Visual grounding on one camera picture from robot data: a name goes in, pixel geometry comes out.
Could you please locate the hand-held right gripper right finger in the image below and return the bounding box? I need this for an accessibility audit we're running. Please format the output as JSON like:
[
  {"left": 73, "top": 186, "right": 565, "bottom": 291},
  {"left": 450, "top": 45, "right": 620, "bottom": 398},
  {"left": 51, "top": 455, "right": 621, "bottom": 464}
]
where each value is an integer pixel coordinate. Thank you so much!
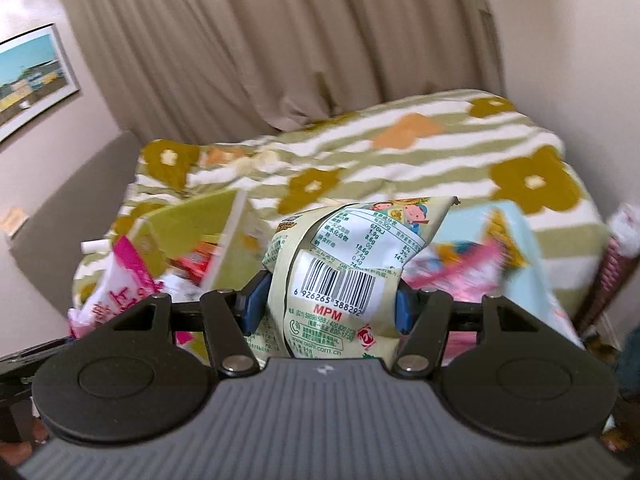
[{"left": 390, "top": 282, "right": 540, "bottom": 380}]

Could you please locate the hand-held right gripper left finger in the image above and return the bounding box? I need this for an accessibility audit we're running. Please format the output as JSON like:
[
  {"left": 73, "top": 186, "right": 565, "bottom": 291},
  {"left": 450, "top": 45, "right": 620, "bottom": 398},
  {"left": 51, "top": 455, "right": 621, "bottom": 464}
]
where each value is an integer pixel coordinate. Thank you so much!
[{"left": 102, "top": 271, "right": 273, "bottom": 378}]

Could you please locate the pale green snack packet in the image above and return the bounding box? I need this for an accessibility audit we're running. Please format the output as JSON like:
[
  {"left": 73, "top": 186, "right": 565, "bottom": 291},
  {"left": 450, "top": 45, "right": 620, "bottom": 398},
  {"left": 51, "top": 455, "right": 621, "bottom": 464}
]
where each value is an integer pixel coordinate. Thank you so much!
[{"left": 262, "top": 195, "right": 460, "bottom": 361}]

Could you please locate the green paper bag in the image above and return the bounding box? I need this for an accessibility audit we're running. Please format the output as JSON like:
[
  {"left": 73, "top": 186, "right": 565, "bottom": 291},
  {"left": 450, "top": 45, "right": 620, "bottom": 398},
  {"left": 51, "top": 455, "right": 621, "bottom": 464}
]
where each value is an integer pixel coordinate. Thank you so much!
[{"left": 127, "top": 189, "right": 263, "bottom": 292}]

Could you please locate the pink cartoon snack packet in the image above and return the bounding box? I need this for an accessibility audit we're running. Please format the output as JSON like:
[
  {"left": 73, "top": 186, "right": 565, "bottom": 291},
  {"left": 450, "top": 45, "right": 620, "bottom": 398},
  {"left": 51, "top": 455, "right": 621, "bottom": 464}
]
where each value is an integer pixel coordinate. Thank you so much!
[{"left": 404, "top": 239, "right": 507, "bottom": 302}]

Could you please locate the red snack packet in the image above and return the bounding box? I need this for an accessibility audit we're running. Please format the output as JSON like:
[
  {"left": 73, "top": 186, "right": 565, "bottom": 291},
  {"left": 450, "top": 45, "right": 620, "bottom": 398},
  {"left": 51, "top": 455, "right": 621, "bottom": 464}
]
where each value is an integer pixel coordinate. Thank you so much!
[{"left": 170, "top": 242, "right": 222, "bottom": 286}]

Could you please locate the pink and white snack packet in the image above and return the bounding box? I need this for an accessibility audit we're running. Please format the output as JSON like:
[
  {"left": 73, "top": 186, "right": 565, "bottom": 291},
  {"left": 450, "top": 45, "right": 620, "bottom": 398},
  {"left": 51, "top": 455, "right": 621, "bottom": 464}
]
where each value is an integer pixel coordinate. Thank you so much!
[{"left": 67, "top": 235, "right": 166, "bottom": 342}]

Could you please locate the floral striped blanket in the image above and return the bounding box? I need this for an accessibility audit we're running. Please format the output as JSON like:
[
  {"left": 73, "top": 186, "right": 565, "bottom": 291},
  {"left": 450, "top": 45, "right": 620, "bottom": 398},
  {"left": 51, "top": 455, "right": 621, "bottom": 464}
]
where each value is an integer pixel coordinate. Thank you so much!
[{"left": 70, "top": 89, "right": 613, "bottom": 361}]

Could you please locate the pink patterned cloth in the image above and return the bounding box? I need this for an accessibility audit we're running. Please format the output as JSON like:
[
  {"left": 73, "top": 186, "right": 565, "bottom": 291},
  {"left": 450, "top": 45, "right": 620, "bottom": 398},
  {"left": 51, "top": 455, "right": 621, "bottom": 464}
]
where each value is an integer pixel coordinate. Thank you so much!
[{"left": 572, "top": 202, "right": 640, "bottom": 336}]

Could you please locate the beige curtain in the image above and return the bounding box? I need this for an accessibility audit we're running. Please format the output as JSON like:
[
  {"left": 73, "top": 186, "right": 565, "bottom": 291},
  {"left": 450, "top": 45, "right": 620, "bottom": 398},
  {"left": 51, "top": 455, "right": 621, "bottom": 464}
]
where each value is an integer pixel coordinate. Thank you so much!
[{"left": 52, "top": 0, "right": 506, "bottom": 137}]

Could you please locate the small tan wall block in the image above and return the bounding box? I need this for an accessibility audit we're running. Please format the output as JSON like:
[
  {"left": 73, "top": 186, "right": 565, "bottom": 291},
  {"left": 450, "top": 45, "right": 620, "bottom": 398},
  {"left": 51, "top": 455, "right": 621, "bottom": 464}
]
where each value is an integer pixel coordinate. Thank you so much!
[{"left": 0, "top": 206, "right": 29, "bottom": 239}]

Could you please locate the framed houses wall picture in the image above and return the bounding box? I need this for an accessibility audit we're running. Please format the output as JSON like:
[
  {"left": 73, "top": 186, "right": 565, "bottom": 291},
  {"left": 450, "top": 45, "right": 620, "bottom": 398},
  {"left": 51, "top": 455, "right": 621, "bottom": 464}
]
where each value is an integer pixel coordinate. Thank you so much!
[{"left": 0, "top": 22, "right": 81, "bottom": 144}]

